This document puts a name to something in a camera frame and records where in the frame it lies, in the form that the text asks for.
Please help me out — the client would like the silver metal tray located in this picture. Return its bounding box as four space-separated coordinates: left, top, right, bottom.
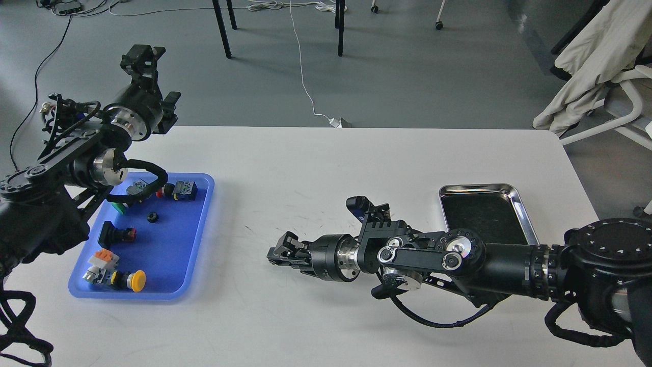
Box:
439 183 539 246

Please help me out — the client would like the beige cloth on chair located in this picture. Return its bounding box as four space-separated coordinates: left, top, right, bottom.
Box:
532 1 651 137

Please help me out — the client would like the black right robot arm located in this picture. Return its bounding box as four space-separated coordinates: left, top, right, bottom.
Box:
267 196 650 366

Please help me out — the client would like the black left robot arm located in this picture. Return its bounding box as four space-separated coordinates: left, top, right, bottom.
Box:
1 44 181 281

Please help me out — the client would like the blue plastic tray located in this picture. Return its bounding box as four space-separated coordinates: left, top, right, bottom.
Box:
68 173 215 301

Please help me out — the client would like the white power adapter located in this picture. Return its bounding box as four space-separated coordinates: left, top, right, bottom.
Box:
329 118 352 128

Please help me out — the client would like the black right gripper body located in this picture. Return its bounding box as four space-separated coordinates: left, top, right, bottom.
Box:
308 234 361 282

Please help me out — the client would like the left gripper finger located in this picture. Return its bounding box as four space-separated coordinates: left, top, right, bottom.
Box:
120 44 166 92
153 91 181 135

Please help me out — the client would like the red push button switch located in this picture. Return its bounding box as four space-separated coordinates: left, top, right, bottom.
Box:
154 180 198 201

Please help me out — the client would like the white chair frame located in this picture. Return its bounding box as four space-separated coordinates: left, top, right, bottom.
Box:
560 64 651 149

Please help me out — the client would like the black cable on floor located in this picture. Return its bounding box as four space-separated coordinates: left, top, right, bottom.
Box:
8 0 123 169

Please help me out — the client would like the black push button switch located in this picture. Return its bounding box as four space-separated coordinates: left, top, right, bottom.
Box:
98 221 137 249

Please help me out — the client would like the white cable on floor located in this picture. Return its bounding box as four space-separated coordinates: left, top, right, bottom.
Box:
247 0 348 125

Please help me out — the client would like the black table leg left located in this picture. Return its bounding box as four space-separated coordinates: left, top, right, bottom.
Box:
212 0 238 60

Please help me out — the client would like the yellow push button switch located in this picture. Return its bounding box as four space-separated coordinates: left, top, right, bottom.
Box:
104 270 147 293

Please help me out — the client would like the black table leg right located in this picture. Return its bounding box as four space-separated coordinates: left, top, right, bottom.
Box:
335 0 345 57

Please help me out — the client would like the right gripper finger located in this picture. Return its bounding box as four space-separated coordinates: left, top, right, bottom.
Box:
267 253 312 274
274 231 310 255

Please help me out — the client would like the black table leg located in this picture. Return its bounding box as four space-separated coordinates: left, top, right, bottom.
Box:
212 0 238 60
335 0 345 57

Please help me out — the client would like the orange white terminal block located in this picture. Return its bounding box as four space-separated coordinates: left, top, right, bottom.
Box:
82 248 120 285

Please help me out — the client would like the small black gear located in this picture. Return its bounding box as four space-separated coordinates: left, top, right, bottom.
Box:
146 212 159 223

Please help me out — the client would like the green push button switch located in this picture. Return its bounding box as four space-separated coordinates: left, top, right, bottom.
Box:
111 179 148 214

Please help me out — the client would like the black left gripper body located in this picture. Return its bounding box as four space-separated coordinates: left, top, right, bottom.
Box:
104 83 163 141

